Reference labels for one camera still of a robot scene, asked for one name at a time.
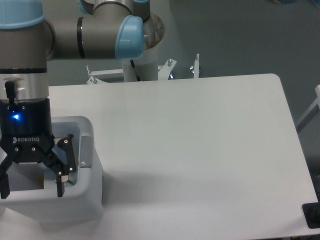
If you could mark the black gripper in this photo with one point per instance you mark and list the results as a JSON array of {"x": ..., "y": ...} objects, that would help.
[{"x": 26, "y": 137}]

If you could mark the white paper trash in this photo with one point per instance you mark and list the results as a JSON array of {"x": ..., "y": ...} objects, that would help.
[{"x": 68, "y": 181}]

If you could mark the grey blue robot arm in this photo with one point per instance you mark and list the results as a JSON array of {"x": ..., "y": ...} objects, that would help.
[{"x": 112, "y": 29}]

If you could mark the white plastic trash can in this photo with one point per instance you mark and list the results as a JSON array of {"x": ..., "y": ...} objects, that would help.
[{"x": 33, "y": 192}]

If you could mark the black clamp at table edge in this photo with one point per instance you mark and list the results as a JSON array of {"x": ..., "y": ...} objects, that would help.
[{"x": 312, "y": 214}]

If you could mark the white metal base bracket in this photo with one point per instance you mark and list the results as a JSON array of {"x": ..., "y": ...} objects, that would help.
[{"x": 165, "y": 72}]

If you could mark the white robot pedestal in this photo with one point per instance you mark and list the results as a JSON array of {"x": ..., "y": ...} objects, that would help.
[{"x": 145, "y": 68}]

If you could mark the white metal frame right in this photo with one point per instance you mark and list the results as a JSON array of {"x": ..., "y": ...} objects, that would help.
[{"x": 310, "y": 112}]

